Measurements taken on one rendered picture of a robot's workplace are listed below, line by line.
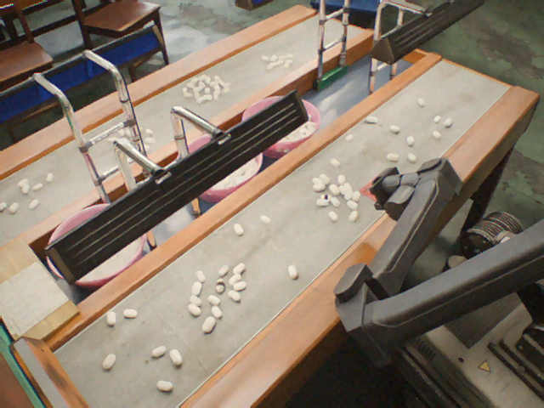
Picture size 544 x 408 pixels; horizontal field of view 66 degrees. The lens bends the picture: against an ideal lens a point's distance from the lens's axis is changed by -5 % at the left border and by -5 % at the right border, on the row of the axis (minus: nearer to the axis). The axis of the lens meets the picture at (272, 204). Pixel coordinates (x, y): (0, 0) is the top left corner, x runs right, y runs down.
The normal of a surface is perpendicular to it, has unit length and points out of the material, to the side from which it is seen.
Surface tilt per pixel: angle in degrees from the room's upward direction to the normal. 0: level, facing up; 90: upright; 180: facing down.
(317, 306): 0
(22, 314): 0
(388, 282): 42
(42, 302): 0
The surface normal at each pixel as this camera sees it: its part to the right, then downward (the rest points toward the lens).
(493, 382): -0.03, -0.69
